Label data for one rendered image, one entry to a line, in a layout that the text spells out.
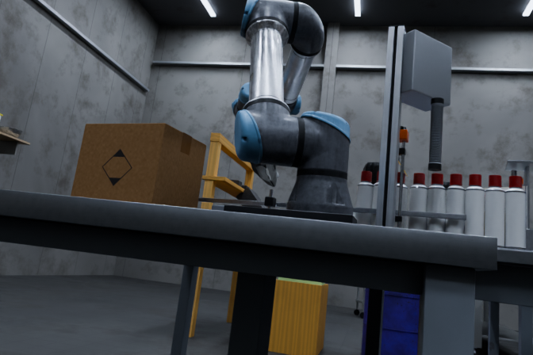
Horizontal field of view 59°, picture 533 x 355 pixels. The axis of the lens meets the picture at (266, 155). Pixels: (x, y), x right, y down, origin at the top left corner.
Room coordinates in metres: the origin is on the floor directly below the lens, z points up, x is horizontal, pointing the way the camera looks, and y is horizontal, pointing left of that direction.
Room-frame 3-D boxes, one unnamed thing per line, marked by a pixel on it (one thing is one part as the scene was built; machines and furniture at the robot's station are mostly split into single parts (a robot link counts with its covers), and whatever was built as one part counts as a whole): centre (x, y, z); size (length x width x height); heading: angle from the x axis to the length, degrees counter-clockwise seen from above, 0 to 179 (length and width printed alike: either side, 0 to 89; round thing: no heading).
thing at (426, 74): (1.34, -0.43, 1.38); 0.17 x 0.10 x 0.19; 121
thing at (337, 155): (1.07, -0.12, 1.05); 0.13 x 0.12 x 0.14; 98
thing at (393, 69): (1.31, -0.35, 1.17); 0.04 x 0.04 x 0.67; 66
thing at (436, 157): (1.30, -0.48, 1.18); 0.04 x 0.04 x 0.21
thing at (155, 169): (1.48, 0.39, 0.99); 0.30 x 0.24 x 0.27; 66
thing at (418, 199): (1.42, -0.47, 0.98); 0.05 x 0.05 x 0.20
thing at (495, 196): (1.32, -0.66, 0.98); 0.05 x 0.05 x 0.20
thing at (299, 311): (5.31, -0.19, 1.00); 1.55 x 1.38 x 2.00; 163
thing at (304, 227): (1.12, 0.04, 0.81); 0.90 x 0.90 x 0.04; 76
